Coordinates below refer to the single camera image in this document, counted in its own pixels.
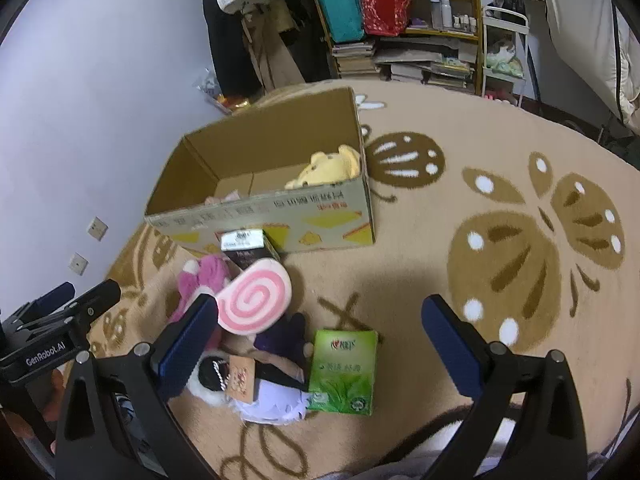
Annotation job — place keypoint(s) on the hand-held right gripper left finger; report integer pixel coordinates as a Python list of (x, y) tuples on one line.
[(187, 345)]

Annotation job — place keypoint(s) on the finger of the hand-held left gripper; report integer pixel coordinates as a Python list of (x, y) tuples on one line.
[(52, 296), (85, 302)]

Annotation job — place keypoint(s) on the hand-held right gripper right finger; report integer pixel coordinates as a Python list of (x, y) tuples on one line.
[(450, 345)]

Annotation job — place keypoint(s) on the pink rabbit plush toy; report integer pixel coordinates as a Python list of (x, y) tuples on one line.
[(207, 272)]

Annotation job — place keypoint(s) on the pink swirl roll plush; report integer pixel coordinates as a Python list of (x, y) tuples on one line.
[(252, 300)]

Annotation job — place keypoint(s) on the purple doll plush toy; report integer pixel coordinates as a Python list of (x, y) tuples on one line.
[(280, 340)]

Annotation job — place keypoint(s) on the printed cardboard box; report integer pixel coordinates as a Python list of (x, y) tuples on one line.
[(300, 215)]

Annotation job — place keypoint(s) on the person's left hand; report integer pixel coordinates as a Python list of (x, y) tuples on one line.
[(22, 425)]

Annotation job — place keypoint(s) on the beige floral blanket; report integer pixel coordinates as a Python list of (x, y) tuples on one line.
[(425, 270)]

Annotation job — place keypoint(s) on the green tissue packet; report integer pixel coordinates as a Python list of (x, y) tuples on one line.
[(345, 370)]

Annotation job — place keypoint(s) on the black and white carton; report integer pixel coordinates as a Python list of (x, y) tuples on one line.
[(242, 242)]

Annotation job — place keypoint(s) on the person's clothing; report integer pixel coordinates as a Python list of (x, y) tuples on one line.
[(390, 465)]

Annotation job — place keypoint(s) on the yellow plush toy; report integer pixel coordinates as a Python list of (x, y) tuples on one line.
[(325, 167)]

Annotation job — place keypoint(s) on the pile of snack bags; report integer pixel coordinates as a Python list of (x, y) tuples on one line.
[(220, 92)]

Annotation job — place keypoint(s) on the white metal cart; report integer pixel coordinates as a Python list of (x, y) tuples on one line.
[(504, 76)]

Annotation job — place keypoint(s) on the wide pile of magazines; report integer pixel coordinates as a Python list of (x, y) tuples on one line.
[(430, 67)]

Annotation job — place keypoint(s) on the pale green plastic bag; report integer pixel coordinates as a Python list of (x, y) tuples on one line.
[(502, 60)]

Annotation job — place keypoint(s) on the black hanging garment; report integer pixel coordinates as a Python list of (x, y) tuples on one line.
[(227, 45)]

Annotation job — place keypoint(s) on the tall stack of books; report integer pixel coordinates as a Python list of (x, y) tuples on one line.
[(355, 60)]

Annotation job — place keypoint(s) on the beige hanging trousers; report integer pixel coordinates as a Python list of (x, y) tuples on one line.
[(277, 57)]

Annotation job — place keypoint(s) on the small purple box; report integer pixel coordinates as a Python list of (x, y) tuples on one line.
[(417, 24)]

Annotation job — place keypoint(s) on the tall white bottle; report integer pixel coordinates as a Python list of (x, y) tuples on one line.
[(446, 12)]

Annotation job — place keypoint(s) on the dark hanging coat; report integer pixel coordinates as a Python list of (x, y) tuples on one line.
[(310, 35)]

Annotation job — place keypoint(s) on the wooden shelf unit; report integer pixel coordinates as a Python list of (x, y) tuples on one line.
[(475, 10)]

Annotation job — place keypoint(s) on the tall grey bottle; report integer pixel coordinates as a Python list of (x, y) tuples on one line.
[(435, 9)]

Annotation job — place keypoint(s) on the dark object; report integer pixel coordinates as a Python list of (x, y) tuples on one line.
[(507, 7)]

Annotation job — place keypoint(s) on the red patterned bag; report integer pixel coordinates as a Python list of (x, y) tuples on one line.
[(387, 7)]

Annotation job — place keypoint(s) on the teal bag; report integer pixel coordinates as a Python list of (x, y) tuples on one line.
[(342, 12)]

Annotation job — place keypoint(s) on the white padded fabric cover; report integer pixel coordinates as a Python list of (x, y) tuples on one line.
[(585, 20)]

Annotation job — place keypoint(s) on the white wall outlet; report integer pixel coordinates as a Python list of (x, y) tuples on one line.
[(78, 262), (97, 228)]

